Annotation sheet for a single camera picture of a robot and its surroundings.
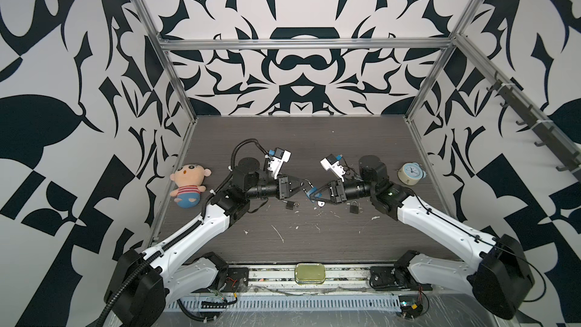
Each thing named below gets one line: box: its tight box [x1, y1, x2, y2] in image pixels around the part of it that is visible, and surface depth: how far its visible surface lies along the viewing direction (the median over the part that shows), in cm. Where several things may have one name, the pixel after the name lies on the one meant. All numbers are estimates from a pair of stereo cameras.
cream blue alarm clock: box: [396, 161, 428, 186], surface depth 97 cm
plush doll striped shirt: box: [169, 163, 212, 209], surface depth 91 cm
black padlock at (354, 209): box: [349, 199, 360, 215], surface depth 91 cm
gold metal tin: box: [294, 262, 327, 285], surface depth 74 cm
